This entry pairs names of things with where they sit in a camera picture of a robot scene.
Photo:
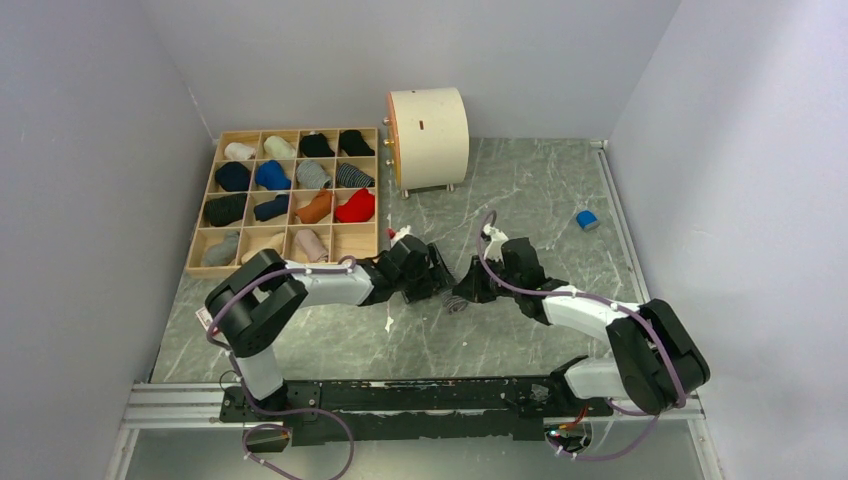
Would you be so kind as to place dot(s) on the pink beige underwear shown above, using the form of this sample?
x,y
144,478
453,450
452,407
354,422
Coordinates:
x,y
312,246

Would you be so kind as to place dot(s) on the wooden compartment tray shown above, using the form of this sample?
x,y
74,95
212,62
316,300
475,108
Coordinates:
x,y
311,195

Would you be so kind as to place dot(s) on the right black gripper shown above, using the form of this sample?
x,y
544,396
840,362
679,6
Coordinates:
x,y
472,288

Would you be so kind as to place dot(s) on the aluminium frame rail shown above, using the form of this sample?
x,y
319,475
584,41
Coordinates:
x,y
194,406

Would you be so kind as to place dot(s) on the cream cylindrical drum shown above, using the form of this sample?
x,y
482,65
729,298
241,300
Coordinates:
x,y
428,137

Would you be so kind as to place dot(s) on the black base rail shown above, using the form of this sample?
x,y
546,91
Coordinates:
x,y
321,411

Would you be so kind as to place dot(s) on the light grey rolled sock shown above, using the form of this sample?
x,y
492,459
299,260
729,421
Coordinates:
x,y
222,253

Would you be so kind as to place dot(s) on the red white small card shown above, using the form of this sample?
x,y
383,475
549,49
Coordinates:
x,y
204,318

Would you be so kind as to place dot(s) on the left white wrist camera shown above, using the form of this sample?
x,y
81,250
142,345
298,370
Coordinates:
x,y
396,235

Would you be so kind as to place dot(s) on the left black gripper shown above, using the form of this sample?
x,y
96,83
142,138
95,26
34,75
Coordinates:
x,y
435,279

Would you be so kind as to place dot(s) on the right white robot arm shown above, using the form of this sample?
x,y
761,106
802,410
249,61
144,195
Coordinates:
x,y
653,361

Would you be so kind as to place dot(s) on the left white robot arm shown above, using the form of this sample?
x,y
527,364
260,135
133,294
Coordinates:
x,y
251,307

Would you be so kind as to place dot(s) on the striped dark rolled sock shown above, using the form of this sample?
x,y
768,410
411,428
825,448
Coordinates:
x,y
351,176

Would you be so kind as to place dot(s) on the blue small object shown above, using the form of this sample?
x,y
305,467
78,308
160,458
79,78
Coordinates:
x,y
587,220

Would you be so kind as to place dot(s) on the white rolled sock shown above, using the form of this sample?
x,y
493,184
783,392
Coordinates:
x,y
237,151

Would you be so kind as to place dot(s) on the grey striped underwear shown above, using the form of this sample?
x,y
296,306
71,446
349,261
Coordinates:
x,y
451,303

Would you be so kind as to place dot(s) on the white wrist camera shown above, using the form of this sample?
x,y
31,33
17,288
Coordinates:
x,y
494,239
396,235

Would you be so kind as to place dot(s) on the black rolled sock right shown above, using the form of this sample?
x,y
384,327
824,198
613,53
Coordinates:
x,y
353,144

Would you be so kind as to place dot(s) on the cream rolled sock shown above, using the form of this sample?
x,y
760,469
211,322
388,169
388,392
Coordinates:
x,y
276,147

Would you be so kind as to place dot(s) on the blue rolled sock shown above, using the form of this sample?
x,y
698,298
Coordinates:
x,y
271,176

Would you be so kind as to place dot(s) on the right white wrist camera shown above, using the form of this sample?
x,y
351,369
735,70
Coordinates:
x,y
494,239

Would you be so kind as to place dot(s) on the red rolled sock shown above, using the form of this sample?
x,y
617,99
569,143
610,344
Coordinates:
x,y
359,208

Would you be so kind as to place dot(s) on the black ribbed rolled sock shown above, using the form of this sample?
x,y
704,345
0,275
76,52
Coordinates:
x,y
224,210

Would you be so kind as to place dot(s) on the orange rolled sock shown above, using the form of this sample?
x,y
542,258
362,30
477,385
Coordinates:
x,y
318,208

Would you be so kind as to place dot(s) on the dark navy rolled sock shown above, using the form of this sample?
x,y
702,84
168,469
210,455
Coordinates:
x,y
271,209

